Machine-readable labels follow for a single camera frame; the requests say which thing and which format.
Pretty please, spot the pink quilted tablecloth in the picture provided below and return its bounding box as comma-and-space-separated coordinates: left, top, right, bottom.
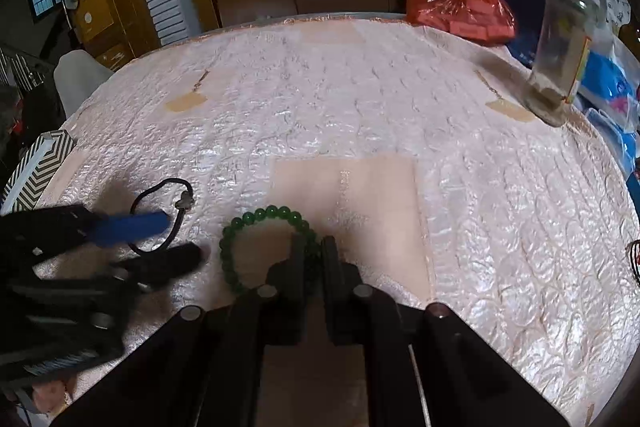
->
30, 18, 640, 427

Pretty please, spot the white chair back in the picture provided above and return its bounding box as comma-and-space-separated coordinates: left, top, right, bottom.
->
53, 50, 115, 118

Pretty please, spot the green bead bracelet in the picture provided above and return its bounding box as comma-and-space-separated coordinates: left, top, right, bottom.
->
219, 205, 321, 297

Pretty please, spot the beige paper tag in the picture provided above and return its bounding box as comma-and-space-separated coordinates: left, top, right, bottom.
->
166, 69, 210, 114
472, 69, 538, 124

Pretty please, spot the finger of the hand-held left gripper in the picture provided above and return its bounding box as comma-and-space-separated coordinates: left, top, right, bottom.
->
112, 242, 203, 286
70, 208, 170, 249

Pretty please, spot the chevron striped box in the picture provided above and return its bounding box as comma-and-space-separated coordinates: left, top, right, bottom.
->
0, 130, 77, 214

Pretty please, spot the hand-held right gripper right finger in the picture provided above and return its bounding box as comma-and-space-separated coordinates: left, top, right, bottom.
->
320, 235, 571, 427

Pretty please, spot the person's left hand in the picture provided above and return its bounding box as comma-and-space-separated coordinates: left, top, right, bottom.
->
32, 377, 76, 415

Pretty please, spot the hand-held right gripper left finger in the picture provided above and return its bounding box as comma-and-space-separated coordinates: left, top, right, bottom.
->
50, 234, 308, 427

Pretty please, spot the blue plastic packet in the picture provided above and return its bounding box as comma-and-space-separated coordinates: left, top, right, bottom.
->
575, 37, 640, 172

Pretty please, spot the black cord bracelet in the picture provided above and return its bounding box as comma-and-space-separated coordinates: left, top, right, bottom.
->
129, 178, 196, 255

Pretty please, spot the glass jar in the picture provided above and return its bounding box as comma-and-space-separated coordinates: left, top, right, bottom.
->
522, 0, 601, 128

